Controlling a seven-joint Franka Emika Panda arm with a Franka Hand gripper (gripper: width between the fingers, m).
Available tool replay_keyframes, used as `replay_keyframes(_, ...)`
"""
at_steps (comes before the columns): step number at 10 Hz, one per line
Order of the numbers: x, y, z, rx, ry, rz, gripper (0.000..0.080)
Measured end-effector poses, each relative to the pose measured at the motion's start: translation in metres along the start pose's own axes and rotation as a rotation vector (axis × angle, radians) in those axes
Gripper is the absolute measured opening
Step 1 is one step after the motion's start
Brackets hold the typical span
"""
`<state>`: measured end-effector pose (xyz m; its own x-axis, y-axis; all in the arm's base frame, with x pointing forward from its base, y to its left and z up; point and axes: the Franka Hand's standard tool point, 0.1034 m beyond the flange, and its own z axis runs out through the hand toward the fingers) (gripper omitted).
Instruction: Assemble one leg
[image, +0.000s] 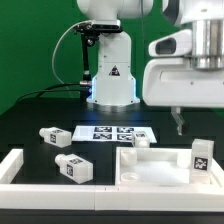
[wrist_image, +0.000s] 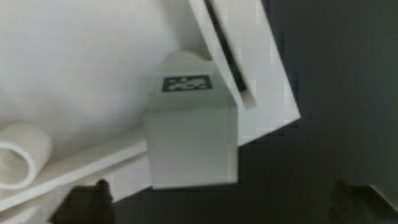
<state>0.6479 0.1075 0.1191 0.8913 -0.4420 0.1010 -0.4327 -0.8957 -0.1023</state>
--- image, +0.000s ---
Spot grey camera cable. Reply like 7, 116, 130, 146
51, 20, 91, 96

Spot black camera on stand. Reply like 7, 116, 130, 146
73, 20, 123, 87

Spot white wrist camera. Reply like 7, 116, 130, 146
148, 29, 192, 57

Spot white marker sheet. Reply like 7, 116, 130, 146
72, 126, 157, 143

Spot black cables on table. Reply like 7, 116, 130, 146
16, 82, 92, 104

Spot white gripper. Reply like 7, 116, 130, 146
142, 58, 224, 135

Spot white U-shaped fence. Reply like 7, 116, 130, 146
0, 149, 224, 212

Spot white square tabletop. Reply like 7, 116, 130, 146
115, 147, 224, 187

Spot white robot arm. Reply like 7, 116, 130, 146
77, 0, 224, 125

